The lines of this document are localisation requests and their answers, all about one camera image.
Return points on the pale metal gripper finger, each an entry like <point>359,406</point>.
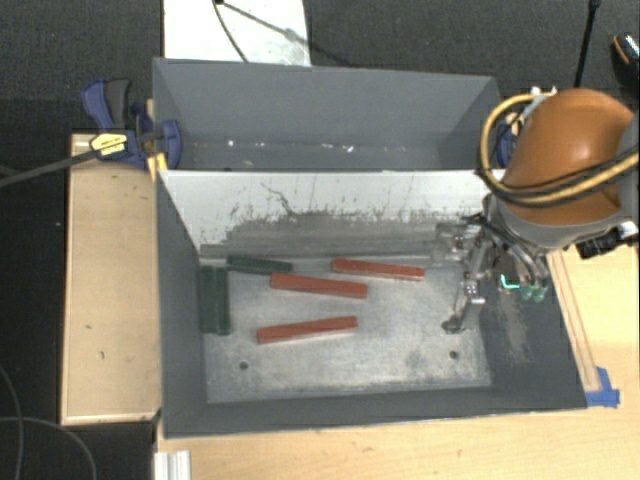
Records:
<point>470,292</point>
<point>450,248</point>

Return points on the red-brown flat block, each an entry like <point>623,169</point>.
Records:
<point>377,270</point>
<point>318,286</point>
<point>306,330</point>

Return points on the grey metal bin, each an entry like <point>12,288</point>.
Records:
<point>350,363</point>

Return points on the dark green flat block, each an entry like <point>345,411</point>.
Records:
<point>259,264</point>
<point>223,303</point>
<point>207,300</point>

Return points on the black cylinder on white bracket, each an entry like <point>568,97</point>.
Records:
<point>597,245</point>

